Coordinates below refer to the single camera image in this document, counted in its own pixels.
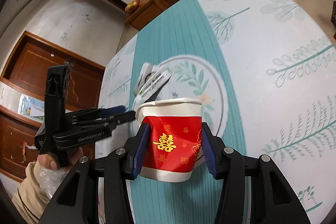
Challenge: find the red paper cup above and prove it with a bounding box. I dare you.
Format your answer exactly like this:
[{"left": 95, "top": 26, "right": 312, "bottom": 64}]
[{"left": 136, "top": 98, "right": 202, "bottom": 182}]

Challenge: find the dark wrapper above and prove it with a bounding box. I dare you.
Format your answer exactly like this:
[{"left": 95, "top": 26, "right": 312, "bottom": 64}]
[{"left": 133, "top": 63, "right": 172, "bottom": 110}]

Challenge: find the person's left forearm beige sleeve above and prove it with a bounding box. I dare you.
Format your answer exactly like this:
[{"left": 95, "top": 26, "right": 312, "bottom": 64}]
[{"left": 11, "top": 154, "right": 59, "bottom": 223}]

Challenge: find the person's left hand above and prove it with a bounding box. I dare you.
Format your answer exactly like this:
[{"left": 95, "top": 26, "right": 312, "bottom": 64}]
[{"left": 38, "top": 147, "right": 83, "bottom": 172}]

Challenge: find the brown wooden door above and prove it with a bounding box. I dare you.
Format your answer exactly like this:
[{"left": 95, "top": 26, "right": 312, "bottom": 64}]
[{"left": 1, "top": 31, "right": 105, "bottom": 182}]

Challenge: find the tree-print tablecloth with teal stripe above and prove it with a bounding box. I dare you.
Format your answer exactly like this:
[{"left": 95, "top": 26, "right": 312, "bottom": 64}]
[{"left": 98, "top": 0, "right": 335, "bottom": 223}]

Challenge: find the fruit bowl on cabinet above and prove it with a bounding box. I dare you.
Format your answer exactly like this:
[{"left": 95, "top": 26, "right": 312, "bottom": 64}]
[{"left": 125, "top": 0, "right": 140, "bottom": 15}]

